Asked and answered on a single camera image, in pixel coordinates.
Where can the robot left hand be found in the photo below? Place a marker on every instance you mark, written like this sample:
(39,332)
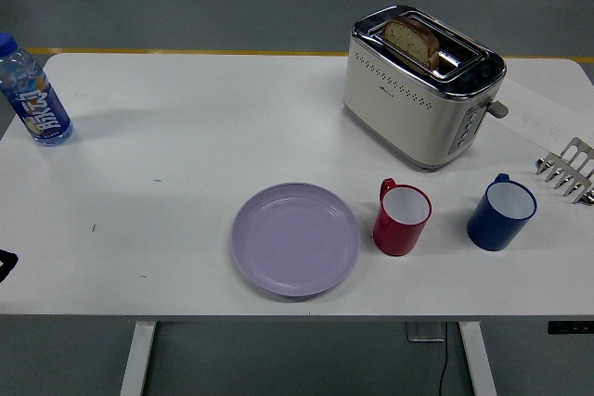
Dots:
(10,258)

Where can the lilac round plate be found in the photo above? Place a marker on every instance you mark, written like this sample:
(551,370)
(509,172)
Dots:
(296,240)

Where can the blue labelled drink bottle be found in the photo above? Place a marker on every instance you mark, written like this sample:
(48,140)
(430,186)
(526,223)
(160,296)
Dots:
(39,108)

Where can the white table leg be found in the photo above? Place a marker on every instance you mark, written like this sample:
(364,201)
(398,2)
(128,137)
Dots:
(478,359)
(137,359)

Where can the red mug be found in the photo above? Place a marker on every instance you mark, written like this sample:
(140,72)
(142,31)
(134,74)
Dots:
(394,233)

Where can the cream and chrome toaster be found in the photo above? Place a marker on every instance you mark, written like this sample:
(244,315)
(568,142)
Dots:
(399,113)

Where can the brown-crusted bread slice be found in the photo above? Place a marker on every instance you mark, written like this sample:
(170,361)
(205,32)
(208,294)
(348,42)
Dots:
(408,41)

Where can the blue mug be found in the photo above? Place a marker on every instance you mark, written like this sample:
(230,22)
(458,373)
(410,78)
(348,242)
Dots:
(489,229)

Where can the white paper sheet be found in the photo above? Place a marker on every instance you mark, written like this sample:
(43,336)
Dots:
(533,108)

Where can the black table control panel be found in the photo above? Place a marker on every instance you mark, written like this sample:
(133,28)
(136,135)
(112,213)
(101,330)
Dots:
(571,327)

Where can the silver metal rack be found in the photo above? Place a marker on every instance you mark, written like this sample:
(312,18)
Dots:
(573,169)

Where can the clear bracket under table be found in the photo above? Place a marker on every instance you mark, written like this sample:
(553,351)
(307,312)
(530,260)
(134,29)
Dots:
(423,331)

